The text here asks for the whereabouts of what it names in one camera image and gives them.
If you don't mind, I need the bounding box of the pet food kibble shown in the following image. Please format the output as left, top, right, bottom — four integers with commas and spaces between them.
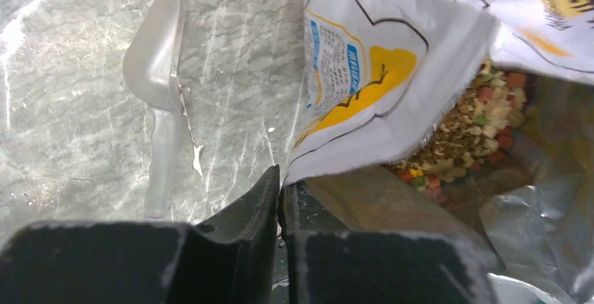
386, 60, 537, 209

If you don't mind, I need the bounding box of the pet food bag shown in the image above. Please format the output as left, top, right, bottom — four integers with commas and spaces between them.
284, 0, 593, 303

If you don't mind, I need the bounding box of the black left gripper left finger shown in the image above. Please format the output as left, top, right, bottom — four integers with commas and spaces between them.
1, 166, 280, 303

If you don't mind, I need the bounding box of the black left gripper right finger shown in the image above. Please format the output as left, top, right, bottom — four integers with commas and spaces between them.
278, 166, 500, 303

